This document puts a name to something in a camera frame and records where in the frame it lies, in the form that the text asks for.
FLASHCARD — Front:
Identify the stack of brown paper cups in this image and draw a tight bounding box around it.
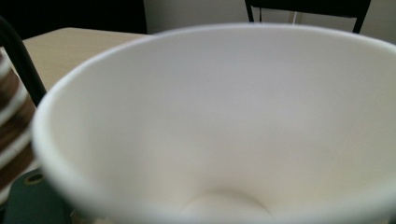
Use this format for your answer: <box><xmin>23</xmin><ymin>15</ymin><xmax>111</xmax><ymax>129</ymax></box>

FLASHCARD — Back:
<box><xmin>0</xmin><ymin>49</ymin><xmax>40</xmax><ymax>206</ymax></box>

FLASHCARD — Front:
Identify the black folding chair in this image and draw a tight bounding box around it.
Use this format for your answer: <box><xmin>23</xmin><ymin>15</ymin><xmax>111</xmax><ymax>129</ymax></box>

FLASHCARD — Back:
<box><xmin>244</xmin><ymin>0</ymin><xmax>373</xmax><ymax>35</ymax></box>

